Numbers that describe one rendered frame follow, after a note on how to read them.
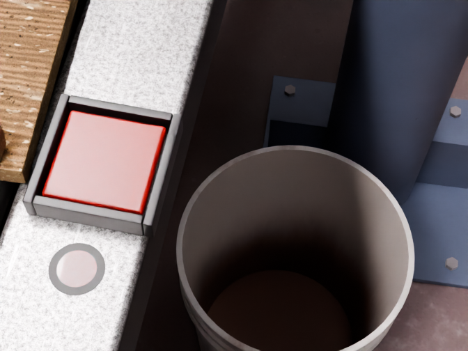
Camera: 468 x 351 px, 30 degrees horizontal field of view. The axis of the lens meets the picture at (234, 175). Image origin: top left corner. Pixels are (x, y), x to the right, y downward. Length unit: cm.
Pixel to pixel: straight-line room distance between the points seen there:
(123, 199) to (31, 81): 10
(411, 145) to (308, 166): 21
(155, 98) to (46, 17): 9
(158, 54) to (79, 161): 10
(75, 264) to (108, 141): 8
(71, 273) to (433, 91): 82
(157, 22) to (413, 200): 104
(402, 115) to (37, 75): 80
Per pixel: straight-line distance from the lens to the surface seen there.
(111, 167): 51
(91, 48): 58
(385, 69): 119
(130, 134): 52
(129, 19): 59
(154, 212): 49
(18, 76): 55
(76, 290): 50
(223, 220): 126
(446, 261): 152
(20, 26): 57
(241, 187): 122
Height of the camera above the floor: 137
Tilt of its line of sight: 61 degrees down
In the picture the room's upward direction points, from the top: 2 degrees clockwise
